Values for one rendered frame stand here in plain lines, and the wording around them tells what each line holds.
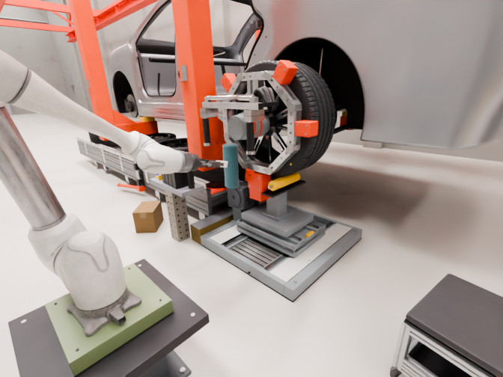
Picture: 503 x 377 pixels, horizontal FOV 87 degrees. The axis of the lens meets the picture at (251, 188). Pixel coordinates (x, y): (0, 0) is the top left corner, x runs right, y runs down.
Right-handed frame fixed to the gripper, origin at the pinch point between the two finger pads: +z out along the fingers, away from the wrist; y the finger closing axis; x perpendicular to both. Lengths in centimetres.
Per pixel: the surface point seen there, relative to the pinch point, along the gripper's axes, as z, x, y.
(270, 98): 10.6, -33.4, -15.6
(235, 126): 11.5, -19.3, 4.9
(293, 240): 49, 42, -20
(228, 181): 23.1, 11.8, 15.4
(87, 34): 21, -101, 236
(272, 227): 47, 38, -5
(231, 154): 20.2, -4.4, 13.1
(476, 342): 6, 36, -104
